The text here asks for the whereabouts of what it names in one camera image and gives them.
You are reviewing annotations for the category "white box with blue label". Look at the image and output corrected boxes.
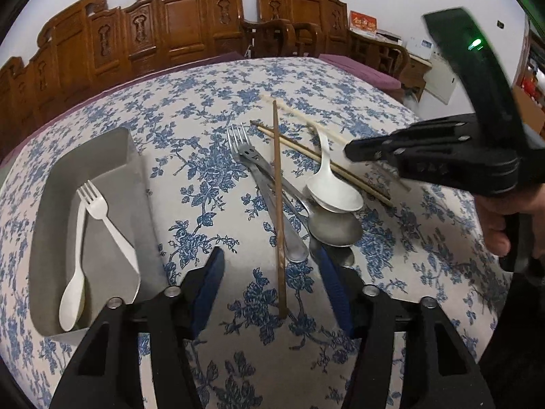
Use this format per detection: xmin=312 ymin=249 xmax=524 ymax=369
xmin=408 ymin=38 xmax=433 ymax=61

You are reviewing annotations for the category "plain metal spoon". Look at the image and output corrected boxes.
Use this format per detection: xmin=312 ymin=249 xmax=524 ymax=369
xmin=309 ymin=239 xmax=356 ymax=270

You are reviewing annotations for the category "dark wooden chair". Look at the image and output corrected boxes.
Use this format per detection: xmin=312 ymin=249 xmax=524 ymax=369
xmin=238 ymin=18 xmax=297 ymax=58
xmin=294 ymin=22 xmax=323 ymax=57

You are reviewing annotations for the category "person's right hand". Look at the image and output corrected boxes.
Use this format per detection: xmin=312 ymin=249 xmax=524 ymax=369
xmin=474 ymin=192 xmax=512 ymax=257

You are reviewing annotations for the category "white plastic fork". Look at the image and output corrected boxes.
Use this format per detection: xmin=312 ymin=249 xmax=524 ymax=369
xmin=77 ymin=180 xmax=140 ymax=274

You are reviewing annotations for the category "white wall panel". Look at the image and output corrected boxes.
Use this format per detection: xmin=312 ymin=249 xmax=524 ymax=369
xmin=426 ymin=51 xmax=458 ymax=105

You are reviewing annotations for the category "grey metal tray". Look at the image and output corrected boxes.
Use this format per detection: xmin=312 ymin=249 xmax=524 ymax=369
xmin=28 ymin=127 xmax=171 ymax=336

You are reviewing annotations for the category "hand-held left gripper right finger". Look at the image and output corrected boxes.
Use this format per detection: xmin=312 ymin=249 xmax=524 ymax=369
xmin=317 ymin=245 xmax=497 ymax=409

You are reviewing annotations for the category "short carved wooden bench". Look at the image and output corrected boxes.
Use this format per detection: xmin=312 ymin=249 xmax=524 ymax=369
xmin=255 ymin=0 xmax=352 ymax=58

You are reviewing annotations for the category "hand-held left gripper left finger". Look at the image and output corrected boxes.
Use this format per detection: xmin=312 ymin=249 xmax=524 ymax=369
xmin=49 ymin=246 xmax=226 ymax=409

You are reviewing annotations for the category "purple cloth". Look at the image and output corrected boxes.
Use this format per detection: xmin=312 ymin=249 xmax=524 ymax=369
xmin=0 ymin=51 xmax=403 ymax=167

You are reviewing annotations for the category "large white spoon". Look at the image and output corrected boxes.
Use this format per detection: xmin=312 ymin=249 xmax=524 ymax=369
xmin=306 ymin=124 xmax=364 ymax=214

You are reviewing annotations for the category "light bamboo chopstick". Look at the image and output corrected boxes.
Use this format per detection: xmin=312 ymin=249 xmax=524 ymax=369
xmin=256 ymin=125 xmax=391 ymax=202
xmin=250 ymin=120 xmax=393 ymax=208

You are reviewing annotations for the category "dark brown chopstick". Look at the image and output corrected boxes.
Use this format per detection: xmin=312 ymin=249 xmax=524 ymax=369
xmin=271 ymin=100 xmax=289 ymax=319

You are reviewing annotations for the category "dark clothing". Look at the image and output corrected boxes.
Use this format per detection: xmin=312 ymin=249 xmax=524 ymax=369
xmin=479 ymin=273 xmax=545 ymax=409

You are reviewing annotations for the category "metal fork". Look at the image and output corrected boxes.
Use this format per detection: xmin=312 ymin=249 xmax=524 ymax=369
xmin=227 ymin=123 xmax=309 ymax=262

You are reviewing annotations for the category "metal spoon with face handle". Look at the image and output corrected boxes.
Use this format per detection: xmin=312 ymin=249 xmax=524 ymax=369
xmin=240 ymin=145 xmax=363 ymax=248

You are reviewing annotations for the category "blue floral tablecloth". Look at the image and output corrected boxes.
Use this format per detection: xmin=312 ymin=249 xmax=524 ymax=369
xmin=0 ymin=57 xmax=512 ymax=409

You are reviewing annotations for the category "wooden side table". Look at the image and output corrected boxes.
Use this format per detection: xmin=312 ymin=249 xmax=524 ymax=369
xmin=349 ymin=30 xmax=432 ymax=103

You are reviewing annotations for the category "slender white plastic spoon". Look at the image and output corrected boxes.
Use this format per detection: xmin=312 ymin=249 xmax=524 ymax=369
xmin=59 ymin=198 xmax=87 ymax=333

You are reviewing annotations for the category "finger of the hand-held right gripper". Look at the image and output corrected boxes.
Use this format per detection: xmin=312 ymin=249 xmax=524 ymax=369
xmin=344 ymin=113 xmax=483 ymax=189

